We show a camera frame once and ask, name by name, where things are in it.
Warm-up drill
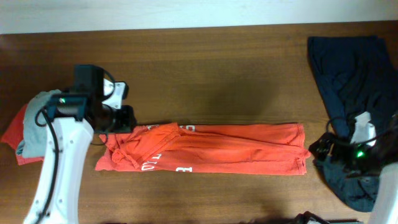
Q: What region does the red printed t-shirt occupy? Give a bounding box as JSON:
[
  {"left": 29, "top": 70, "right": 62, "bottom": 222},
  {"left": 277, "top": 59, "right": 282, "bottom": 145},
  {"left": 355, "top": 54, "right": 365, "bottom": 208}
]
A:
[{"left": 95, "top": 123, "right": 310, "bottom": 175}]

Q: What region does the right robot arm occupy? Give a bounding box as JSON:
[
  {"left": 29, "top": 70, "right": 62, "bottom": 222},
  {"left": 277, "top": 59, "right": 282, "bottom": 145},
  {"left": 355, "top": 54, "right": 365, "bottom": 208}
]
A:
[{"left": 309, "top": 112, "right": 397, "bottom": 224}]

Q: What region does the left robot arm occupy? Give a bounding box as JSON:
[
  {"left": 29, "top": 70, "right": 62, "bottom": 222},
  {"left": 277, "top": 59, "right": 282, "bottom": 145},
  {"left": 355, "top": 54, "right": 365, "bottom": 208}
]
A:
[{"left": 24, "top": 65, "right": 137, "bottom": 223}]

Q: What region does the dark navy garment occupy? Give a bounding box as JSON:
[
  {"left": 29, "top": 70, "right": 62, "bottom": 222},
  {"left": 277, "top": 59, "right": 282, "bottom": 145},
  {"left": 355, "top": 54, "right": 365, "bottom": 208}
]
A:
[{"left": 307, "top": 35, "right": 398, "bottom": 213}]

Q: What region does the grey folded t-shirt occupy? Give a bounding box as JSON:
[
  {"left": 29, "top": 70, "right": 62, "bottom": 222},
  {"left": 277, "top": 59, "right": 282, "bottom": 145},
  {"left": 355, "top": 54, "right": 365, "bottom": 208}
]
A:
[{"left": 16, "top": 90, "right": 61, "bottom": 158}]

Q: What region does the red folded garment under grey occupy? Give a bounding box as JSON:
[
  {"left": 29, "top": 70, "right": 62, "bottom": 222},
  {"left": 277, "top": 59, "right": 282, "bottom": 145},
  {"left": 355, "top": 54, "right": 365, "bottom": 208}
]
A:
[{"left": 1, "top": 104, "right": 44, "bottom": 166}]

